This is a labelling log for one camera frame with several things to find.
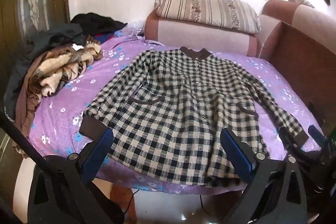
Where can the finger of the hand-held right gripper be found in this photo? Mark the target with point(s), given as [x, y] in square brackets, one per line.
[316, 134]
[287, 138]

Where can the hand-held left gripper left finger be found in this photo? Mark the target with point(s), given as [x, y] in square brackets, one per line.
[98, 153]

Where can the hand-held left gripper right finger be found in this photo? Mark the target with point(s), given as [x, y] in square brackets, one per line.
[236, 155]

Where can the black beige checkered jacket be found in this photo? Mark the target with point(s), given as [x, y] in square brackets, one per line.
[168, 108]

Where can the black clothes pile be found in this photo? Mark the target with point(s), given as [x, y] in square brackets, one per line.
[94, 22]

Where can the purple floral bedsheet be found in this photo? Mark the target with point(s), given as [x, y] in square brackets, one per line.
[65, 113]

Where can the brown cloth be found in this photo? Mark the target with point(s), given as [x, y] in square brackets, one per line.
[25, 108]

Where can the white tissue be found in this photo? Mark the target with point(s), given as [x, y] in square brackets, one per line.
[78, 47]

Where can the blue red cloth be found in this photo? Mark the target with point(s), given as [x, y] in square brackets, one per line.
[105, 36]

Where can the white cloth strip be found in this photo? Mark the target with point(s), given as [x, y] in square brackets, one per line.
[152, 42]

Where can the pink brown sofa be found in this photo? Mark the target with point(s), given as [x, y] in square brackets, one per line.
[197, 35]

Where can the clear plastic bag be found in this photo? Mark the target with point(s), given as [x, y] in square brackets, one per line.
[135, 27]

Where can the striped beige pillow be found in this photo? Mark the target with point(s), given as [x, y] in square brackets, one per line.
[207, 8]

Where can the carved wooden door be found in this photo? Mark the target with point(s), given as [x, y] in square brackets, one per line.
[31, 3]

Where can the wooden bed frame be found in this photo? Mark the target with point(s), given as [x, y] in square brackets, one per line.
[123, 200]

